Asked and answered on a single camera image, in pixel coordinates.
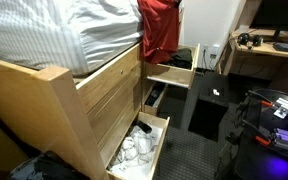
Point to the white crumpled clothes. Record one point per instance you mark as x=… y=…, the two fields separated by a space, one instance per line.
x=135 y=150

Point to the black box bin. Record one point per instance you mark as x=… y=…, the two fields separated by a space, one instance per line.
x=209 y=106

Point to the wooden drawer with white clothes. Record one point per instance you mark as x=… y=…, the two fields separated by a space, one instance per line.
x=150 y=166

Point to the black monitor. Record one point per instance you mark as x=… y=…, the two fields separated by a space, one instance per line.
x=279 y=15

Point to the red cloth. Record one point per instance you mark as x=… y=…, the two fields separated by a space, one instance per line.
x=160 y=28

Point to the black headphones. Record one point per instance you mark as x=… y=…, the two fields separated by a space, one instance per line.
x=249 y=39

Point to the white striped bed sheet mattress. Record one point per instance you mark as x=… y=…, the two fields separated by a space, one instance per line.
x=60 y=30

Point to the wooden desk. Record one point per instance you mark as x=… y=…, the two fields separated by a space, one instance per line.
x=260 y=50

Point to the white label sticker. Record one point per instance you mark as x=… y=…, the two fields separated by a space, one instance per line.
x=216 y=92

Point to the black sock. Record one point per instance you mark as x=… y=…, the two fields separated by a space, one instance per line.
x=144 y=126

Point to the light wooden bed frame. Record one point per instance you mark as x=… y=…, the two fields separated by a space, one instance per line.
x=84 y=100

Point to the white wall power outlet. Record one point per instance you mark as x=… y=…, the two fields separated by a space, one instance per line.
x=210 y=51

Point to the black item in small drawer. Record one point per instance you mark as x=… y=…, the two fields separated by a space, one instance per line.
x=154 y=94

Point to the dark green folded clothes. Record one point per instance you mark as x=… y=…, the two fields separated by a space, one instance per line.
x=183 y=58

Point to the dark clothes pile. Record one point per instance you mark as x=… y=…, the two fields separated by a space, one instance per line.
x=47 y=168

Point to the black robot cart table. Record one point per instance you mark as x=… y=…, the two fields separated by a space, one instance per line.
x=267 y=146

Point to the silver metal mounting plate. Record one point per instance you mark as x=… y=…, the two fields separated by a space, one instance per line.
x=285 y=107

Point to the wooden drawer with dark clothes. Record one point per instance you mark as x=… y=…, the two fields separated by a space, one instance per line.
x=174 y=74

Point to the small wooden drawer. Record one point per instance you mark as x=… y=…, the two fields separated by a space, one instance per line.
x=154 y=100

